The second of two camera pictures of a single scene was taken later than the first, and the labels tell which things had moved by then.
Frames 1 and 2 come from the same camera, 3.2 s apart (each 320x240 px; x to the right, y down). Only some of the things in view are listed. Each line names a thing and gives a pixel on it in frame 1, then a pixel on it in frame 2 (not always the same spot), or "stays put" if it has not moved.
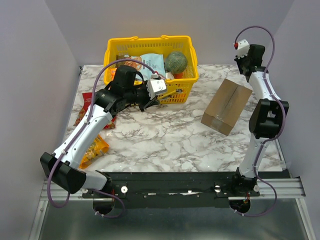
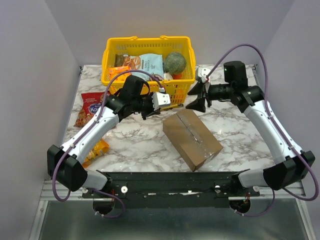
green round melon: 175,62 stays put
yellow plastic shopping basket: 178,91 stays put
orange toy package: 112,71 stays put
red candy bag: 87,101 stays put
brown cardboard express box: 225,109 to 191,138
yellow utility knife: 176,91 to 169,107
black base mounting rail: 168,190 stays put
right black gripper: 241,63 to 205,94
